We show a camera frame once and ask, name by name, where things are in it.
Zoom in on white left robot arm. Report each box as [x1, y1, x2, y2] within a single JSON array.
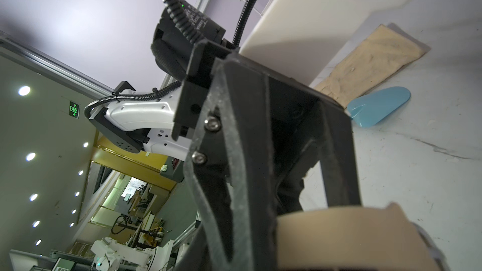
[[84, 0, 444, 270]]

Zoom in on aluminium cage frame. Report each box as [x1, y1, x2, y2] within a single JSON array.
[[0, 0, 219, 100]]

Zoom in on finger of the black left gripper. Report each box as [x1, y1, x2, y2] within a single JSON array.
[[268, 75, 362, 213]]

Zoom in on beige wrist watch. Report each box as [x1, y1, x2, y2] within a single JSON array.
[[277, 203, 449, 270]]

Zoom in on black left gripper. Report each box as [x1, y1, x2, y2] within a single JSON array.
[[171, 40, 277, 270]]

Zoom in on beige wooden board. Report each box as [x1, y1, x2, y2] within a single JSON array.
[[315, 25, 428, 108]]

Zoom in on light blue plastic shovel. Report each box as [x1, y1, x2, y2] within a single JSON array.
[[346, 87, 411, 128]]

